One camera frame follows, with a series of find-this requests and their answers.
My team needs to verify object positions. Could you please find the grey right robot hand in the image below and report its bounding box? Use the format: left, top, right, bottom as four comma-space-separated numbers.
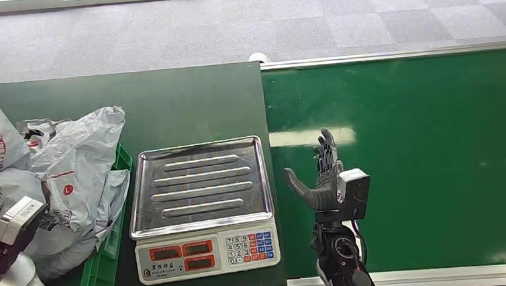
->
280, 127, 348, 216

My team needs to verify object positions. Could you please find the green plastic basket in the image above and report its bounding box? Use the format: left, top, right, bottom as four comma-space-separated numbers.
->
38, 142, 142, 286

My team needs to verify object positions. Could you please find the green conveyor belt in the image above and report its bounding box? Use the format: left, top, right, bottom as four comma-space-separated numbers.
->
246, 34, 506, 286

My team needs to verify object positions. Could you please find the white scale with steel tray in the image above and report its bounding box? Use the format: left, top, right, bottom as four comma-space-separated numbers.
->
123, 134, 284, 286

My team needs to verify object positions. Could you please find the dark green table mat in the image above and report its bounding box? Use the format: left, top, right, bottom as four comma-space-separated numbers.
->
0, 60, 289, 286

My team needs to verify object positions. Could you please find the plain grey mailer bag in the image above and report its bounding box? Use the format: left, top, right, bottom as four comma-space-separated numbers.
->
19, 213, 125, 285

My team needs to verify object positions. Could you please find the small crumpled grey mailer bag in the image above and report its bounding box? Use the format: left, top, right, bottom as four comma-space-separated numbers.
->
15, 117, 61, 153

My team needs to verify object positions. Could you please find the grey mailer bag with numbers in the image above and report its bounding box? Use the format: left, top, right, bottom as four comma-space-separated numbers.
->
0, 165, 48, 224

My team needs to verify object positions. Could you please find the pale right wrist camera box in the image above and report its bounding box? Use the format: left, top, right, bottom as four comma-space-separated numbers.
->
335, 167, 374, 222

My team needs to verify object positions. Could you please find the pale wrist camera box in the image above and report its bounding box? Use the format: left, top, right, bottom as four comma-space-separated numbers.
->
335, 167, 374, 222
0, 195, 50, 248

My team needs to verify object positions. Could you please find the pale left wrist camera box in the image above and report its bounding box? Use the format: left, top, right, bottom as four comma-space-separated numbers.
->
0, 195, 50, 248

